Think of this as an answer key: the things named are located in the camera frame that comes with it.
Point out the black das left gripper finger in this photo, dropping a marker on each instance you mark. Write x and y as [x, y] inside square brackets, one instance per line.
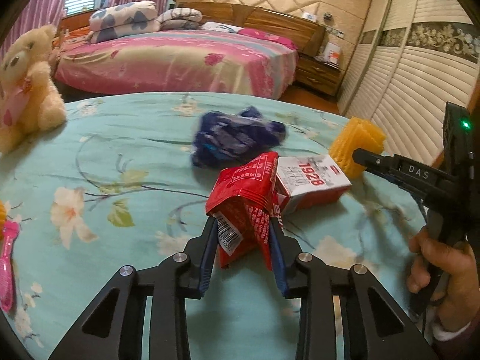
[428, 183]

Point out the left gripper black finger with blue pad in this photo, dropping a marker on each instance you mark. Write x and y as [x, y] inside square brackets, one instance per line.
[374, 324]
[111, 326]

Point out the red snack packet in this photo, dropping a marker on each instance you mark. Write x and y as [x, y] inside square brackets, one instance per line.
[242, 201]

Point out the orange foam fruit net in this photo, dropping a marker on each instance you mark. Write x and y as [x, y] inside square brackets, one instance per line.
[358, 133]

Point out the red white cigarette box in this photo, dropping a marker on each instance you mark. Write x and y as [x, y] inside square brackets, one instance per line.
[303, 182]

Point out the teal floral bedsheet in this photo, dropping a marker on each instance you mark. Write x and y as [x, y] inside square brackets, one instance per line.
[116, 186]

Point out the white louvered wardrobe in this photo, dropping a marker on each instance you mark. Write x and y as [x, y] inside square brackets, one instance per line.
[412, 58]

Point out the dark blue crumpled wrapper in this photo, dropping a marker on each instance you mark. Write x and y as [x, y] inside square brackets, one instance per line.
[234, 139]

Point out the wooden nightstand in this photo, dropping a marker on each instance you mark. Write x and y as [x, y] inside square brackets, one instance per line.
[317, 75]

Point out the white box on nightstand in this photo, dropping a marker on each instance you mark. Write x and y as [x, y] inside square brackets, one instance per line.
[332, 53]

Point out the pink hairbrush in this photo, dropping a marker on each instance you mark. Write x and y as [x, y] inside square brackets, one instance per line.
[10, 232]

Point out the orange foam cup net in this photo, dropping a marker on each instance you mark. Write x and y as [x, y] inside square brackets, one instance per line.
[3, 219]

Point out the wooden headboard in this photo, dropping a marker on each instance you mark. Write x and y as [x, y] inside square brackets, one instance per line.
[307, 35]

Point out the pink floral bed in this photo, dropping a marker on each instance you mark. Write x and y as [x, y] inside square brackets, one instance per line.
[179, 61]

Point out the cream teddy bear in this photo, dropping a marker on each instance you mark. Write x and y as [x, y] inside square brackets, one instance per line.
[30, 101]

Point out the pink pillow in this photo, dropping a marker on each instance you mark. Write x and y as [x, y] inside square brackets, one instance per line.
[261, 35]

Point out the white pillow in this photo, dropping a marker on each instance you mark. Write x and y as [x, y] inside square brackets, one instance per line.
[220, 27]

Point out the folded striped blanket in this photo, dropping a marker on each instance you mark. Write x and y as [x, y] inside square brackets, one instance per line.
[180, 18]

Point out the folded grey white quilt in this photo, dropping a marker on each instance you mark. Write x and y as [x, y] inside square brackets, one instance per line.
[123, 20]

